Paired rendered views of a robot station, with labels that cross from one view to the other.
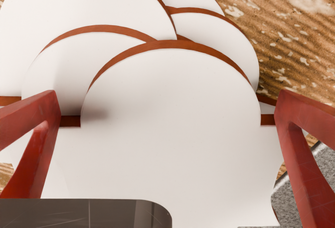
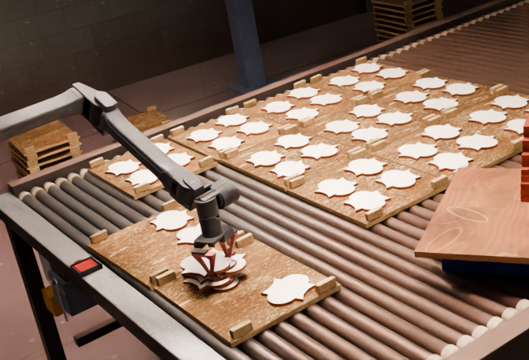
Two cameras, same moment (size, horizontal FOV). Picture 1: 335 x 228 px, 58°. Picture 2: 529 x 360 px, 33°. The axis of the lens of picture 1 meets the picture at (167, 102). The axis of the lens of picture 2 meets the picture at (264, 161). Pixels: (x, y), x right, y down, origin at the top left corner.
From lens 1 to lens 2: 2.36 m
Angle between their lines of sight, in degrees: 54
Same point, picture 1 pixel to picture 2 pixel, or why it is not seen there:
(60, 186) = not seen: hidden behind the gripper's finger
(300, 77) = (200, 301)
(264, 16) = (219, 297)
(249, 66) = (214, 284)
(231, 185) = (198, 268)
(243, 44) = (219, 283)
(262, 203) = (190, 271)
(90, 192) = not seen: hidden behind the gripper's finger
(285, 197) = (150, 307)
